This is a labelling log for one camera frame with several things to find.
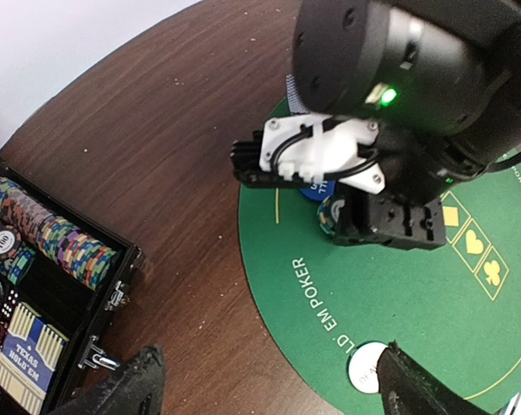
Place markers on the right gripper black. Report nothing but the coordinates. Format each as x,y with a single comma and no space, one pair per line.
407,213

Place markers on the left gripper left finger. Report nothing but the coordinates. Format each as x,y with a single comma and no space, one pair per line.
137,387

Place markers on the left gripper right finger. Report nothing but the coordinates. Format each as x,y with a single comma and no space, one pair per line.
408,388

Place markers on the white dealer button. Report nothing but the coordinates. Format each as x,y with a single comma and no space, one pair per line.
362,367

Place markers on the blue small blind button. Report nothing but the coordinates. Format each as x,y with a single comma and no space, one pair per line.
318,192

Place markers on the deck of cards clear box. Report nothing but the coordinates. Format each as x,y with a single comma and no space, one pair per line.
296,107

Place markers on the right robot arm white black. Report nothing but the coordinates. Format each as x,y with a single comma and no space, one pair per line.
441,79

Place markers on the blue texas holdem card deck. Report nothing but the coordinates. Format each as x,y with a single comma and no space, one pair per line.
29,358

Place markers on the round green poker mat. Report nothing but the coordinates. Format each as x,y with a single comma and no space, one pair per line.
455,310

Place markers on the black poker chip case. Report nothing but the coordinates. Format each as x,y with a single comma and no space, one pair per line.
76,311

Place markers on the chip row in case right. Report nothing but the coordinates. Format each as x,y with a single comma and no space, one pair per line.
75,251

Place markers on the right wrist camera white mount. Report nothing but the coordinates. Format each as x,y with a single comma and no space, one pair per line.
302,150

